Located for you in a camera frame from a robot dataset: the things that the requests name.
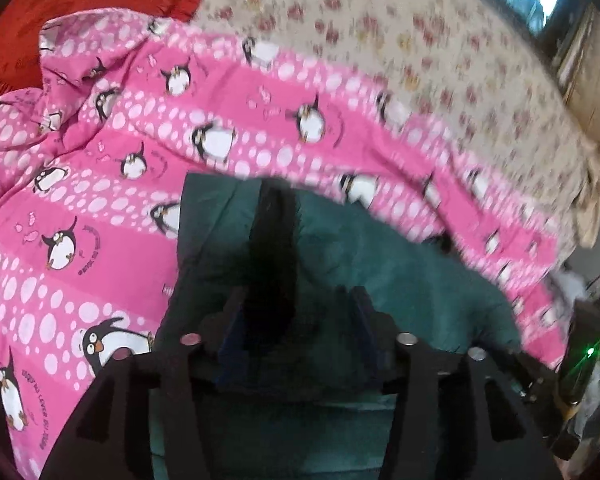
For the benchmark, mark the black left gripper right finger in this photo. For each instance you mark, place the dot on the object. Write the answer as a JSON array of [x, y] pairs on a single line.
[[456, 415]]

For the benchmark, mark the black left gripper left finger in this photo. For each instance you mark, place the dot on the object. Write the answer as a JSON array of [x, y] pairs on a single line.
[[108, 435]]

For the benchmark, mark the dark green quilted puffer jacket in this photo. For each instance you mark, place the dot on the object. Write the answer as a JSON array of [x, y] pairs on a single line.
[[306, 408]]

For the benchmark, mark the pink penguin print blanket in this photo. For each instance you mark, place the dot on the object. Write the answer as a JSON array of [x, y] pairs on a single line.
[[93, 162]]

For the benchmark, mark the beige tasselled curtain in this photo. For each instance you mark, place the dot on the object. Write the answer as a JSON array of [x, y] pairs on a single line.
[[579, 78]]

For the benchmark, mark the beige floral bed sheet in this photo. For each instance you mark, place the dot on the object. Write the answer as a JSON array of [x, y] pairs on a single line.
[[454, 59]]

